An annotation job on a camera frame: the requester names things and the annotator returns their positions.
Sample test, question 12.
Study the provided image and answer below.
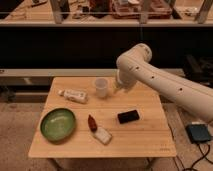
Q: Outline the wooden table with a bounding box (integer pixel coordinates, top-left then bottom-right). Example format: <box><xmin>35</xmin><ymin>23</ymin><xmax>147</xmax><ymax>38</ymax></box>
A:
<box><xmin>28</xmin><ymin>77</ymin><xmax>176</xmax><ymax>158</ymax></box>

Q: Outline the black cable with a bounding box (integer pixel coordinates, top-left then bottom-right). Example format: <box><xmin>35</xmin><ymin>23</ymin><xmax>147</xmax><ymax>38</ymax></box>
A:
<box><xmin>179</xmin><ymin>141</ymin><xmax>213</xmax><ymax>171</ymax></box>

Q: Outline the white tube bottle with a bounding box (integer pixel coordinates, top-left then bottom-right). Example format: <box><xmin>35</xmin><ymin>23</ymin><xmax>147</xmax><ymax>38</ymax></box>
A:
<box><xmin>58</xmin><ymin>89</ymin><xmax>87</xmax><ymax>104</ymax></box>

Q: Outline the red tray on shelf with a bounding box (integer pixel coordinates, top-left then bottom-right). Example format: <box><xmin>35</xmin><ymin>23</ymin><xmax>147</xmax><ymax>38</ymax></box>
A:
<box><xmin>111</xmin><ymin>0</ymin><xmax>172</xmax><ymax>19</ymax></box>

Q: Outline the blue foot pedal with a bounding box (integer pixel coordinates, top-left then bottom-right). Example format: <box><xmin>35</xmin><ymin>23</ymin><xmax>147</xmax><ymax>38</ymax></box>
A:
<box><xmin>186</xmin><ymin>124</ymin><xmax>212</xmax><ymax>144</ymax></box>

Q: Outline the green ceramic bowl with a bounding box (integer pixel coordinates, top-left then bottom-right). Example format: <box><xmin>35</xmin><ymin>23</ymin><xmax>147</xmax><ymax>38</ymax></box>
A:
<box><xmin>40</xmin><ymin>108</ymin><xmax>76</xmax><ymax>142</ymax></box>

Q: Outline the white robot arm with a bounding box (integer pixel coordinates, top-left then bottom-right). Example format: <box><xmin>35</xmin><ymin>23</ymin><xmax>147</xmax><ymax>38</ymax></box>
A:
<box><xmin>116</xmin><ymin>43</ymin><xmax>213</xmax><ymax>124</ymax></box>

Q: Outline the black rectangular block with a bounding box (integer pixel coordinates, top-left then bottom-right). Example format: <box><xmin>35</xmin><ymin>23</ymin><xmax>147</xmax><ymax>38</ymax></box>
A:
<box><xmin>117</xmin><ymin>110</ymin><xmax>140</xmax><ymax>124</ymax></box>

